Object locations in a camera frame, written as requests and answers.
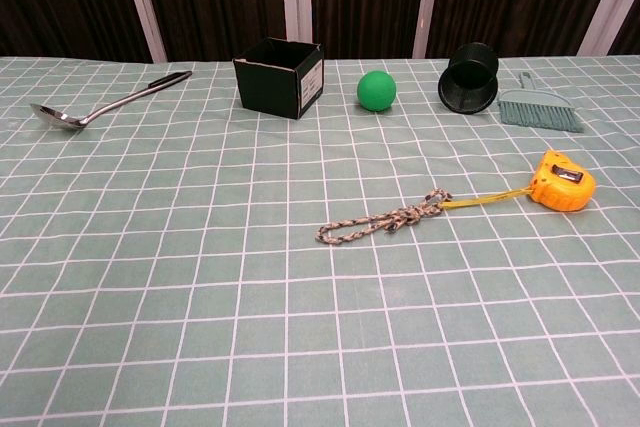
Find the black open cardboard box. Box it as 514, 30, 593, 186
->
232, 36, 325, 121

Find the green ball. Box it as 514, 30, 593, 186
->
356, 70, 398, 112

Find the green white checked tablecloth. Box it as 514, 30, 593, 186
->
0, 54, 640, 427

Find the black mesh pen cup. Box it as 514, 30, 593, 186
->
437, 42, 501, 115

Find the steel ladle black handle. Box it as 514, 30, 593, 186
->
28, 70, 194, 132

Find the teal hand brush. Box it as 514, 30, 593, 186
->
496, 71, 585, 135

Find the braided speckled rope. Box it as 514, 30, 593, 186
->
314, 188, 454, 247

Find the yellow tape measure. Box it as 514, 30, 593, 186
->
442, 148, 597, 212

